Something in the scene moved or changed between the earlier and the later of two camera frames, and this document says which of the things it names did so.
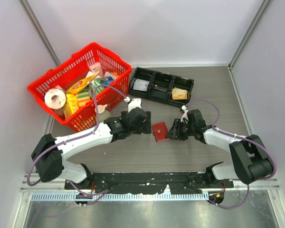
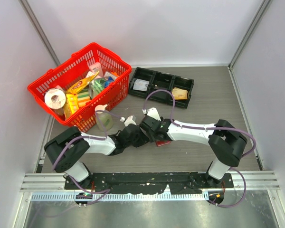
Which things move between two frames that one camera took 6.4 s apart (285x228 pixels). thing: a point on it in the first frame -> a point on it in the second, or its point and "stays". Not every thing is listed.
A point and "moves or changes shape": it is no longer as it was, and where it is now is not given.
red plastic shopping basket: (82, 91) stays
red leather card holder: (160, 131) moves or changes shape
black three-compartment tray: (161, 86) stays
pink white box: (96, 67) stays
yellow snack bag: (80, 85) stays
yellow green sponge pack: (83, 97) stays
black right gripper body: (185, 129) -> (151, 137)
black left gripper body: (144, 128) -> (138, 141)
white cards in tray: (141, 85) stays
